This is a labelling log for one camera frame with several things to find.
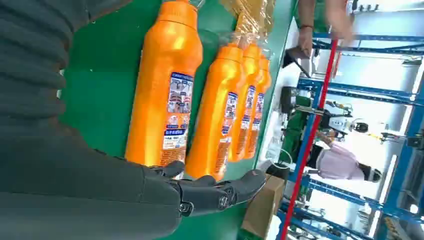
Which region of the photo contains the white humanoid robot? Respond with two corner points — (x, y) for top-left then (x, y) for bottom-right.
(318, 100), (371, 135)

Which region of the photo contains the blue metal rack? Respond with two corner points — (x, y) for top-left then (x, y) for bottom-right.
(277, 31), (424, 240)

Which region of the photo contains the black device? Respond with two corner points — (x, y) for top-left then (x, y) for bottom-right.
(279, 86), (300, 114)

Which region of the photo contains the green crate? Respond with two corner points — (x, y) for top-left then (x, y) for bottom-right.
(280, 95), (313, 164)

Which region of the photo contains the red pole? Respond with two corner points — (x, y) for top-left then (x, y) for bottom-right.
(279, 39), (340, 240)

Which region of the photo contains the brown cardboard box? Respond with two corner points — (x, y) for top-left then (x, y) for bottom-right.
(240, 173), (287, 240)

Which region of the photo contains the orange plastic bottle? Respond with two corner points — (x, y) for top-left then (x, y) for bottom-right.
(124, 0), (204, 169)
(244, 54), (273, 161)
(184, 43), (247, 182)
(228, 43), (263, 163)

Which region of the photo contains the person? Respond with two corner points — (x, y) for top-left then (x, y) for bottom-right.
(306, 130), (384, 184)
(296, 0), (357, 58)

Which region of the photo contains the white cable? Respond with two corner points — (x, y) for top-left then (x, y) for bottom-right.
(269, 148), (294, 171)

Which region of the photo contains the clear plastic film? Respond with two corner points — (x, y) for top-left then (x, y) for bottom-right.
(218, 0), (278, 62)

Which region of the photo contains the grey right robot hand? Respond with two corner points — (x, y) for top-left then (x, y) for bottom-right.
(0, 127), (268, 240)

